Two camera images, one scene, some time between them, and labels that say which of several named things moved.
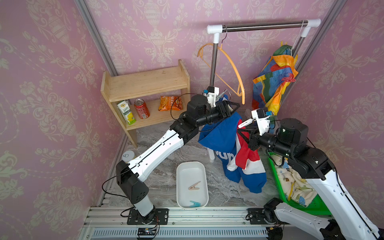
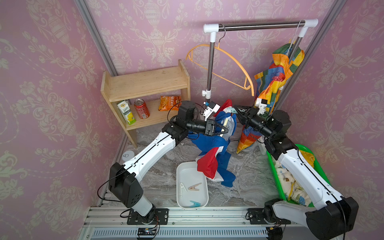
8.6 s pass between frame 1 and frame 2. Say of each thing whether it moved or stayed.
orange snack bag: stayed
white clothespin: moved
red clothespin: moved
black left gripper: moved
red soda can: stayed
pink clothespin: stayed
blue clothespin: stayed
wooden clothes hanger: moved
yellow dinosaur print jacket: stayed
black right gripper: moved
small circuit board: stayed
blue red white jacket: moved
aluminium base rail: stayed
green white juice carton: stayed
